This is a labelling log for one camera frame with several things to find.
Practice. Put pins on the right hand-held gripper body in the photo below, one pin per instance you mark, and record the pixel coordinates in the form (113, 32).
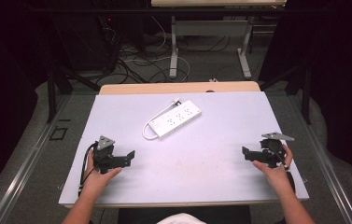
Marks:
(271, 151)

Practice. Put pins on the dark computer tower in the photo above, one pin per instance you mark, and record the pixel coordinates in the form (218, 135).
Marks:
(83, 40)

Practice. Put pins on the person's right hand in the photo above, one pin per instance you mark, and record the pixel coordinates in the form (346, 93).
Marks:
(278, 177)

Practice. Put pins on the white table mat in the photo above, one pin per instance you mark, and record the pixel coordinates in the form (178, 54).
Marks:
(195, 168)

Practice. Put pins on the white power strip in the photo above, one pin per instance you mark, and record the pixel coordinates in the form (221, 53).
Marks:
(178, 118)

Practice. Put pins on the white desk with metal legs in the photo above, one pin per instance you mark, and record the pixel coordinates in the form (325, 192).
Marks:
(209, 28)

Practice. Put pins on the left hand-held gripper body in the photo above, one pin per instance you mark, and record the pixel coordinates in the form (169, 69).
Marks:
(105, 155)

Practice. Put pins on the black metal stand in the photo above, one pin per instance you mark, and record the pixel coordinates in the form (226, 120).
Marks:
(304, 90)
(53, 90)

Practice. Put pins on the metal floor rail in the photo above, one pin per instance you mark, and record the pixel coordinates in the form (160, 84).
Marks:
(24, 168)
(326, 161)

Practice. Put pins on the person's left hand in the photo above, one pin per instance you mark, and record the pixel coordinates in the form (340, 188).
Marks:
(97, 183)

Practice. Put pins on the person's white clothing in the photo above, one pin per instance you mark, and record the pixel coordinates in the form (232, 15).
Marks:
(181, 218)

